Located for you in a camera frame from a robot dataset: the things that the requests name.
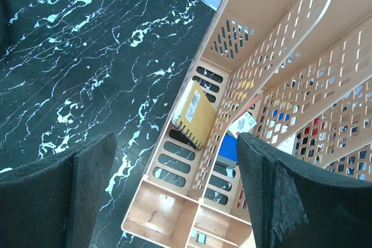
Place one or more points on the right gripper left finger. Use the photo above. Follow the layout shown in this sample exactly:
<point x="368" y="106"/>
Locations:
<point x="54" y="202"/>

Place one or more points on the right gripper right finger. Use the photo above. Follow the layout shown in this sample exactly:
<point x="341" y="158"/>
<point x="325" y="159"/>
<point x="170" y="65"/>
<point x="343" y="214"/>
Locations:
<point x="293" y="203"/>

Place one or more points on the metal wine glass rack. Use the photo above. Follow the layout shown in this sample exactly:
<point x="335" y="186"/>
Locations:
<point x="4" y="27"/>

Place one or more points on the blue item in organizer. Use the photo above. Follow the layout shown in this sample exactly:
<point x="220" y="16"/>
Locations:
<point x="227" y="155"/>

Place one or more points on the yellow brush in organizer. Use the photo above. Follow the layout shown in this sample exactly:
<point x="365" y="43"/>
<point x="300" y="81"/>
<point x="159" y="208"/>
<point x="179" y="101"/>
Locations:
<point x="194" y="115"/>

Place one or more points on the pink file organizer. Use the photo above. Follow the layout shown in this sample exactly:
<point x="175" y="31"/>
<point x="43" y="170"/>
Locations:
<point x="302" y="68"/>

